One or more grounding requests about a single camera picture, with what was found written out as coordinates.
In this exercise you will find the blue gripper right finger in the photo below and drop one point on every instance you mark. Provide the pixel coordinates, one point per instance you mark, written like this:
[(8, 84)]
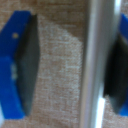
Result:
[(119, 73)]

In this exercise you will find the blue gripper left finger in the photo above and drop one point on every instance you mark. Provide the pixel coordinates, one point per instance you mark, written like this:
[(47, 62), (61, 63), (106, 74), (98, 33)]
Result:
[(13, 63)]

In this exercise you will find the brown drawer front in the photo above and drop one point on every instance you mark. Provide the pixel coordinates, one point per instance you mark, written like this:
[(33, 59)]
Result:
[(61, 73)]

